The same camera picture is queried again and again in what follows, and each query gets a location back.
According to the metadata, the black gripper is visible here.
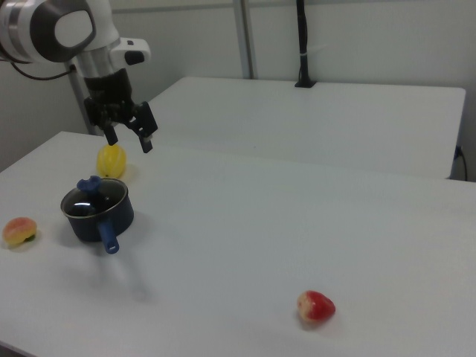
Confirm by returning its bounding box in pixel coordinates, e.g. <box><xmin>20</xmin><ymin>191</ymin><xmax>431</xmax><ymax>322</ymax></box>
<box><xmin>83</xmin><ymin>69</ymin><xmax>159</xmax><ymax>155</ymax></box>

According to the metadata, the glass lid with blue knob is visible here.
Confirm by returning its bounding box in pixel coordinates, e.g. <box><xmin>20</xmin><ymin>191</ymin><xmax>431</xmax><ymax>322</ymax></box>
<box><xmin>61</xmin><ymin>176</ymin><xmax>129</xmax><ymax>219</ymax></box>

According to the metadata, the yellow toy melon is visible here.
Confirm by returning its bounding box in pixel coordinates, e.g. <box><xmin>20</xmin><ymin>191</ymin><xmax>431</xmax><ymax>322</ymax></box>
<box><xmin>96</xmin><ymin>144</ymin><xmax>129</xmax><ymax>179</ymax></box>

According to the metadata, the dark blue saucepan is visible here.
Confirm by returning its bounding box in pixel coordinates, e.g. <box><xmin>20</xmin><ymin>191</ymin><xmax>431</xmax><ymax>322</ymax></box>
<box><xmin>60</xmin><ymin>178</ymin><xmax>135</xmax><ymax>255</ymax></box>

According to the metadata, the orange toy peach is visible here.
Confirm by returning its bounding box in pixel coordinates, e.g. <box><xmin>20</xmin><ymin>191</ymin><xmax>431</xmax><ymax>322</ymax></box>
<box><xmin>1</xmin><ymin>217</ymin><xmax>38</xmax><ymax>248</ymax></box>

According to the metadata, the red toy strawberry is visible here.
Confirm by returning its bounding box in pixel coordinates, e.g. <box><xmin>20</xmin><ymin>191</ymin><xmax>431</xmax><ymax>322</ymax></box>
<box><xmin>296</xmin><ymin>290</ymin><xmax>336</xmax><ymax>323</ymax></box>

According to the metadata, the gray metal partition post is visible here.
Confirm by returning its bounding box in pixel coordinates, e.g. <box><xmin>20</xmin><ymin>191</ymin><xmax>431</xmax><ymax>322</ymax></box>
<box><xmin>68</xmin><ymin>62</ymin><xmax>94</xmax><ymax>135</ymax></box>
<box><xmin>233</xmin><ymin>0</ymin><xmax>258</xmax><ymax>80</ymax></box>

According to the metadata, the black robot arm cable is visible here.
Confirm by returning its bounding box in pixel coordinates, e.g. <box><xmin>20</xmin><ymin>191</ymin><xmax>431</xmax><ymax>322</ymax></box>
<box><xmin>10</xmin><ymin>61</ymin><xmax>78</xmax><ymax>81</ymax></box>

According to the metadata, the black camera pole with base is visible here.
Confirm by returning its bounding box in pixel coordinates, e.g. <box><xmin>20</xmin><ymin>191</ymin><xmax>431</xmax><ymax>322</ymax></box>
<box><xmin>295</xmin><ymin>0</ymin><xmax>318</xmax><ymax>89</ymax></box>

